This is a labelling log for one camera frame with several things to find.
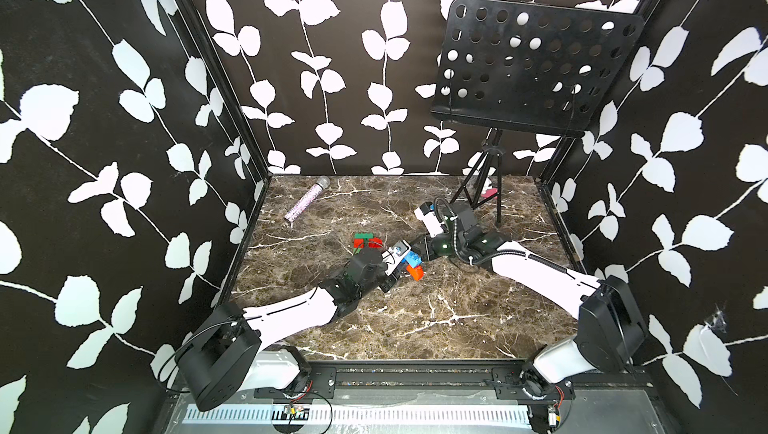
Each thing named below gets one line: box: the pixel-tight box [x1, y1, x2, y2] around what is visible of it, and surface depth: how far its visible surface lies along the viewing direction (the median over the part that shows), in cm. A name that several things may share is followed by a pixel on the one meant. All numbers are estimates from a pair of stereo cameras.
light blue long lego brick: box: [402, 250, 422, 269], surface depth 81 cm
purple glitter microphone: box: [284, 176, 331, 223], surface depth 113 cm
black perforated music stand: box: [430, 0, 644, 224], surface depth 66 cm
